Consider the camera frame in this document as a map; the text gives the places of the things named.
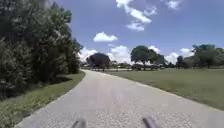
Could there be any dark round tree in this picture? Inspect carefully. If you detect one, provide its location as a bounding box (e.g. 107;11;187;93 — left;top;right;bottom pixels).
86;52;111;71

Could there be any grass verge strip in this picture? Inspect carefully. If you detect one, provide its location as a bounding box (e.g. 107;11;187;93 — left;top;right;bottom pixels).
0;70;86;128

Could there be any wide grass field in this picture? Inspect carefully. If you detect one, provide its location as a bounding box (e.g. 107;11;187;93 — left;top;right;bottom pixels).
104;68;224;112

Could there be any grey paved path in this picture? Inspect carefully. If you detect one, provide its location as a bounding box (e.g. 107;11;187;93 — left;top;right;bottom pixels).
13;69;224;128

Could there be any robot's own part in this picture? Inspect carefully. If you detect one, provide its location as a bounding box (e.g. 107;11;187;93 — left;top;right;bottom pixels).
71;118;88;128
142;116;159;128

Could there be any broad spreading tree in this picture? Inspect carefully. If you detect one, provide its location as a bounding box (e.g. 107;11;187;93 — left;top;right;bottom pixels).
130;45;167;70

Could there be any dense row of trees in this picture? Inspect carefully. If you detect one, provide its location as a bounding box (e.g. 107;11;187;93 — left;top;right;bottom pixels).
0;0;84;101

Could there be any wide green tree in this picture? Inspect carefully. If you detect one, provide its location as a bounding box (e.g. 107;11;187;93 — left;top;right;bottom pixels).
191;43;224;69

